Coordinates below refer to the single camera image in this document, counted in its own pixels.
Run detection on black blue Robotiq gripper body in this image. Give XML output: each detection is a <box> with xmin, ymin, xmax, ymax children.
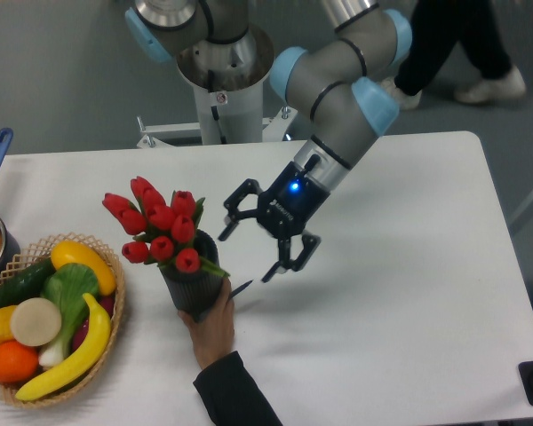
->
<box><xmin>257</xmin><ymin>160</ymin><xmax>330</xmax><ymax>240</ymax></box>

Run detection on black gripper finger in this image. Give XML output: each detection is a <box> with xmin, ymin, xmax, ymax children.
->
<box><xmin>216</xmin><ymin>177</ymin><xmax>265</xmax><ymax>242</ymax></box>
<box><xmin>259</xmin><ymin>232</ymin><xmax>322</xmax><ymax>284</ymax></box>

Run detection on dark pen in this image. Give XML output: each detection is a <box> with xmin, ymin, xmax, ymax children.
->
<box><xmin>228</xmin><ymin>280</ymin><xmax>253</xmax><ymax>300</ymax></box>

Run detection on red tulip bouquet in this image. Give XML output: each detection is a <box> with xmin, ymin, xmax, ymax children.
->
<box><xmin>102</xmin><ymin>177</ymin><xmax>228</xmax><ymax>278</ymax></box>

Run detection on dark grey ribbed vase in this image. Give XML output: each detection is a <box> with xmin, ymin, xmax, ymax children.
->
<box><xmin>160</xmin><ymin>231</ymin><xmax>225</xmax><ymax>322</ymax></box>

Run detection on black sleeved forearm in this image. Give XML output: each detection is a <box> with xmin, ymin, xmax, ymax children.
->
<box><xmin>193</xmin><ymin>351</ymin><xmax>282</xmax><ymax>426</ymax></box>

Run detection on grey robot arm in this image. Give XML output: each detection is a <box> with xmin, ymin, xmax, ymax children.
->
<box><xmin>125</xmin><ymin>1</ymin><xmax>412</xmax><ymax>273</ymax></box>

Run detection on person's bare hand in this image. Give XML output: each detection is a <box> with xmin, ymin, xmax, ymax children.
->
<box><xmin>178</xmin><ymin>278</ymin><xmax>235</xmax><ymax>370</ymax></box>

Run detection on dark red vegetable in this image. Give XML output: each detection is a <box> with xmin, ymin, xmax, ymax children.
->
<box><xmin>71</xmin><ymin>296</ymin><xmax>115</xmax><ymax>352</ymax></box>

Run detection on yellow squash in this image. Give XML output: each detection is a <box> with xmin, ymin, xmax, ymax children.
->
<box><xmin>50</xmin><ymin>240</ymin><xmax>116</xmax><ymax>296</ymax></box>

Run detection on green bok choy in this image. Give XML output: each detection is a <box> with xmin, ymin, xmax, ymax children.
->
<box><xmin>38</xmin><ymin>263</ymin><xmax>99</xmax><ymax>369</ymax></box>

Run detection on yellow banana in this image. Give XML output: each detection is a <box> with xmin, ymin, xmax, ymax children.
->
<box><xmin>15</xmin><ymin>293</ymin><xmax>111</xmax><ymax>402</ymax></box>

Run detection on woven wicker basket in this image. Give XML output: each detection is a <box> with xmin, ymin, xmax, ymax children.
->
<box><xmin>0</xmin><ymin>233</ymin><xmax>125</xmax><ymax>409</ymax></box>

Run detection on walking person's legs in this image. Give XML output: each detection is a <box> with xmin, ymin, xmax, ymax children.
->
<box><xmin>381</xmin><ymin>1</ymin><xmax>527</xmax><ymax>110</ymax></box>

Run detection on green cucumber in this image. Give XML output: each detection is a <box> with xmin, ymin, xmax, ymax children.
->
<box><xmin>0</xmin><ymin>257</ymin><xmax>55</xmax><ymax>308</ymax></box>

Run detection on beige round disc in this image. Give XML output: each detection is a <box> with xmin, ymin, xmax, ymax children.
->
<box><xmin>10</xmin><ymin>297</ymin><xmax>61</xmax><ymax>347</ymax></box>

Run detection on orange fruit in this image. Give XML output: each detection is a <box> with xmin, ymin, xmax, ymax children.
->
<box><xmin>0</xmin><ymin>340</ymin><xmax>38</xmax><ymax>383</ymax></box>

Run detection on white metal base frame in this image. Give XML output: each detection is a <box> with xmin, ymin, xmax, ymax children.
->
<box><xmin>136</xmin><ymin>106</ymin><xmax>298</xmax><ymax>149</ymax></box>

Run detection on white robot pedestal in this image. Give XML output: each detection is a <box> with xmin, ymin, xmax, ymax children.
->
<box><xmin>177</xmin><ymin>24</ymin><xmax>274</xmax><ymax>145</ymax></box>

